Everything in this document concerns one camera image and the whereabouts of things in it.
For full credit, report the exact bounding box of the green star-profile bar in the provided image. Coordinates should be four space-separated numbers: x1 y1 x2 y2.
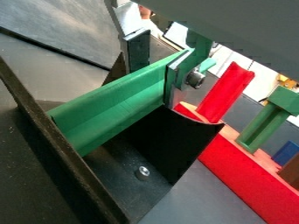
47 51 183 157

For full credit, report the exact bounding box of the brown peg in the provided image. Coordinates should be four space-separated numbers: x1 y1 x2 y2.
278 152 299 191

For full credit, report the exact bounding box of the red peg board base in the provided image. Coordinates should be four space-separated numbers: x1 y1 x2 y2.
173 101 299 224

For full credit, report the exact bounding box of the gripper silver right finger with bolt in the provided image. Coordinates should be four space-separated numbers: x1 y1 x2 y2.
163 30 213 109

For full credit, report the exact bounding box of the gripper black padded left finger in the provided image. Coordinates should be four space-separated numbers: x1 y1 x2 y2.
105 0 151 73

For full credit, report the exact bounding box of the blue rounded peg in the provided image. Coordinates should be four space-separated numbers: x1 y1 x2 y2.
273 141 299 166

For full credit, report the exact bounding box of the black curved fixture block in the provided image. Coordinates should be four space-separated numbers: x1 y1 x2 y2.
0 58 223 224

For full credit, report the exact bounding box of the green pentagon peg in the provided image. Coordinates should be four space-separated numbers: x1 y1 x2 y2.
237 86 299 154

